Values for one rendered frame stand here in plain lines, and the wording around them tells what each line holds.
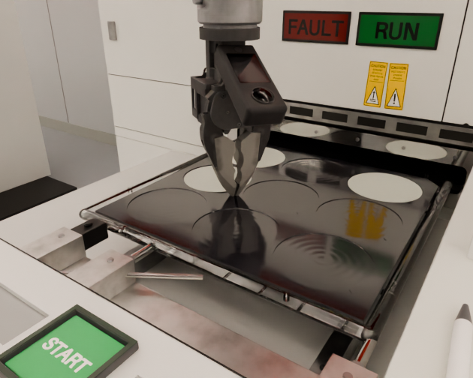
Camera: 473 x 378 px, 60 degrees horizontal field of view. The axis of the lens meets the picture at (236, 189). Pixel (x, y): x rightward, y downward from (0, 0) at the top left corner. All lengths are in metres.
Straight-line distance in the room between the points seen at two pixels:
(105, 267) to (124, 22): 0.68
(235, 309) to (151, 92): 0.61
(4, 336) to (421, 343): 0.25
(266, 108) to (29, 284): 0.26
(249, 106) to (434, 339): 0.26
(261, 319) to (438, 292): 0.22
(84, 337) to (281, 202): 0.34
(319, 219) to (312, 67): 0.31
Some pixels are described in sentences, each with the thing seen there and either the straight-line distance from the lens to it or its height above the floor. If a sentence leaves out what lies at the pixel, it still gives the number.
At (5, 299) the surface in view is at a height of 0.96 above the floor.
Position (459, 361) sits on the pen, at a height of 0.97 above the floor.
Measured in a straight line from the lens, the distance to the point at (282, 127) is 0.76.
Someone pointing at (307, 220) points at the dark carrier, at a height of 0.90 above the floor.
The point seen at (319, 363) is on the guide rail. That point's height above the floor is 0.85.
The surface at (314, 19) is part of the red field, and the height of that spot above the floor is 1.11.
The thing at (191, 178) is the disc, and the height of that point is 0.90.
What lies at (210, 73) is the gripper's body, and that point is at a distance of 0.53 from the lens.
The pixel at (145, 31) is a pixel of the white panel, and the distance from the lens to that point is 0.96.
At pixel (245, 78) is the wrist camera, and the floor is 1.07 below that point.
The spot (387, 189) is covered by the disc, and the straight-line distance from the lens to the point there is 0.61.
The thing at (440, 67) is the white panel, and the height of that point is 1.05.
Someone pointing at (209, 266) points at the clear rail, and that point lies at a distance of 0.41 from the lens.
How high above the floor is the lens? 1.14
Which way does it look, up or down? 25 degrees down
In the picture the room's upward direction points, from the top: straight up
